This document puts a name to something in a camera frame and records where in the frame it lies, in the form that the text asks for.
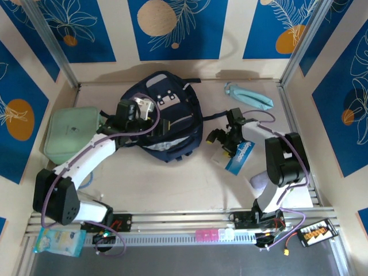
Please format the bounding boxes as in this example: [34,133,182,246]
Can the navy blue backpack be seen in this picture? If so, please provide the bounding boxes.
[99,71,231,164]

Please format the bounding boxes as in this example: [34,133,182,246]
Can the blue and white box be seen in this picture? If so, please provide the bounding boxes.
[212,140,256,176]

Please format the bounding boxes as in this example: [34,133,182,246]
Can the light blue pencil case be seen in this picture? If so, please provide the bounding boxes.
[223,81,274,110]

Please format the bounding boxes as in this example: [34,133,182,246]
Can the lavender soft pouch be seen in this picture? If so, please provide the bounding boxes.
[249,171,271,190]

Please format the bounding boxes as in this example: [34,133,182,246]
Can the mint green zip pouch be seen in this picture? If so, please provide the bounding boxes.
[43,106,105,165]

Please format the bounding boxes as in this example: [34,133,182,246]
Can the light blue stethoscope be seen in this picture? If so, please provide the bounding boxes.
[79,171,95,189]

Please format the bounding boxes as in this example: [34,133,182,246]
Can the clear pill organizer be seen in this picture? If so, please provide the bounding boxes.
[218,229,235,241]

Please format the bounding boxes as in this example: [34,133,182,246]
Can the pink pill organizer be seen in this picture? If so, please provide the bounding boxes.
[195,229,220,242]

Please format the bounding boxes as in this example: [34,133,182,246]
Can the white paper sheet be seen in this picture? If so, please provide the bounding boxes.
[278,183,314,208]

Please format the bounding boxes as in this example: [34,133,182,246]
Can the black orange power board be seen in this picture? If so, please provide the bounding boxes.
[298,218,337,248]

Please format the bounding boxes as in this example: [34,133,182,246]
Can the wet wipes packet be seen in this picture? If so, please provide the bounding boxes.
[33,226,87,258]

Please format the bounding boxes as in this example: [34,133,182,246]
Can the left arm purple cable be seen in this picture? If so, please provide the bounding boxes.
[40,93,160,257]

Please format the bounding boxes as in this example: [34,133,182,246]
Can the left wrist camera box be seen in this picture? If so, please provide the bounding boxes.
[134,97,156,120]

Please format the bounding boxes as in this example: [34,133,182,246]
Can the right aluminium table rail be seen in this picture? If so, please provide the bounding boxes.
[276,82,320,207]

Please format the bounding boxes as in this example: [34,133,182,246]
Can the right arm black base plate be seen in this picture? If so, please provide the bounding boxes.
[233,211,285,231]

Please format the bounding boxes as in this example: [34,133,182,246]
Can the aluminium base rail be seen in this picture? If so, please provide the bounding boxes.
[25,212,337,234]

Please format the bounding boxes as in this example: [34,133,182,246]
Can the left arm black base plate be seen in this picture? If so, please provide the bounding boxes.
[80,213,133,232]

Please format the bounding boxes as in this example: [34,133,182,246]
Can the grey slotted cable duct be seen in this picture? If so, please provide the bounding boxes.
[83,232,257,246]

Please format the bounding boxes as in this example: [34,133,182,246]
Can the right aluminium frame post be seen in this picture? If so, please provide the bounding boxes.
[280,0,330,87]

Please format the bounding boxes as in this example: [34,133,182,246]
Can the aluminium frame post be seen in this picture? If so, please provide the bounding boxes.
[21,0,80,89]
[280,0,330,87]

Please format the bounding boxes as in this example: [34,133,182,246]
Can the left aluminium frame post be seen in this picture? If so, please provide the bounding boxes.
[21,0,80,89]

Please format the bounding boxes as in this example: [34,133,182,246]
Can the yellow connector with wires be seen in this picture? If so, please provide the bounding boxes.
[280,231,300,257]

